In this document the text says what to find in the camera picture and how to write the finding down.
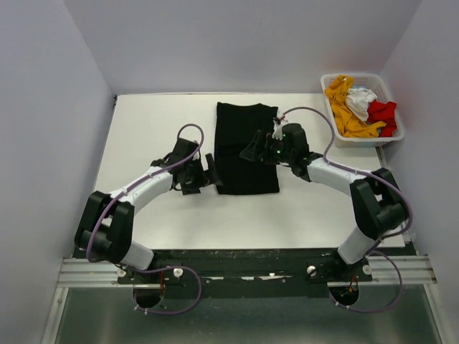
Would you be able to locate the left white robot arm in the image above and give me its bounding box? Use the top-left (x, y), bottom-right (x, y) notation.
top-left (74, 138), bottom-right (221, 283)

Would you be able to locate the aluminium frame rail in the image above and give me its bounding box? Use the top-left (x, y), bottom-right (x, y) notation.
top-left (42, 249), bottom-right (441, 343)

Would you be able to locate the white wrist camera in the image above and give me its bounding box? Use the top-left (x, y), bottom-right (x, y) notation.
top-left (272, 116), bottom-right (288, 140)
top-left (192, 152), bottom-right (201, 161)

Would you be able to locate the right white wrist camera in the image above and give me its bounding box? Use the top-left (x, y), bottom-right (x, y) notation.
top-left (272, 116), bottom-right (288, 140)

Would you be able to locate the red t shirt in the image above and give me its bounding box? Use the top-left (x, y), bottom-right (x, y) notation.
top-left (367, 100), bottom-right (397, 138)

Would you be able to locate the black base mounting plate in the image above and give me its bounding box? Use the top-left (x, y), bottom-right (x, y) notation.
top-left (118, 249), bottom-right (372, 299)

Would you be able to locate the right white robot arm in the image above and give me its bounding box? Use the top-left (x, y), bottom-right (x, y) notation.
top-left (240, 124), bottom-right (410, 281)

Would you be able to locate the white t shirt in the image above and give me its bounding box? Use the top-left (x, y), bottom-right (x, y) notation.
top-left (346, 88), bottom-right (378, 122)

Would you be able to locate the white plastic laundry basket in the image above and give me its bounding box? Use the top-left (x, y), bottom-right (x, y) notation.
top-left (332, 72), bottom-right (404, 148)

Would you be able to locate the yellow t shirt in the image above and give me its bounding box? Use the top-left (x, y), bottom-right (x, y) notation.
top-left (324, 75), bottom-right (386, 138)

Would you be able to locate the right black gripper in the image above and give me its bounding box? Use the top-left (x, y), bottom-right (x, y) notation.
top-left (240, 130), bottom-right (293, 166)

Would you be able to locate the black t shirt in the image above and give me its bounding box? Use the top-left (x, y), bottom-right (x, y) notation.
top-left (214, 101), bottom-right (280, 196)

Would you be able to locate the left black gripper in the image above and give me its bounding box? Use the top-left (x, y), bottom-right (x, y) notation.
top-left (182, 153), bottom-right (222, 194)

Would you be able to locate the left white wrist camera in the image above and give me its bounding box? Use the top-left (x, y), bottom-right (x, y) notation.
top-left (192, 152), bottom-right (201, 161)

